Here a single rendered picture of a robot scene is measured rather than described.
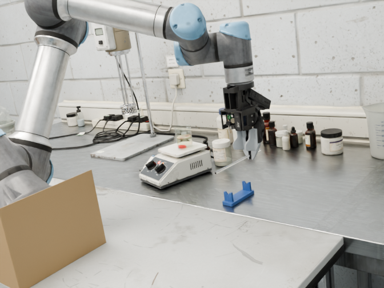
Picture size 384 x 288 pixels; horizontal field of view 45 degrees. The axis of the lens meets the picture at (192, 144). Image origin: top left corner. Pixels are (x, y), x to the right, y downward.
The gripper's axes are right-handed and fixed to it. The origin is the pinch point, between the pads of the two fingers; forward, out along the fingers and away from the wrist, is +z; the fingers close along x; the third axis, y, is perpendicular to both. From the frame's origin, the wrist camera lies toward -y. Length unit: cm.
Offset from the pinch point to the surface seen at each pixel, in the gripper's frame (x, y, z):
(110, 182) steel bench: -47, 15, 10
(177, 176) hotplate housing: -23.9, 6.7, 7.9
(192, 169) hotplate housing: -22.8, 1.2, 7.2
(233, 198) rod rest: -0.2, 9.7, 9.3
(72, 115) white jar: -140, -32, 4
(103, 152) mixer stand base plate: -76, -4, 9
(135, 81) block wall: -100, -45, -12
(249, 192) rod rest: 1.4, 4.7, 9.3
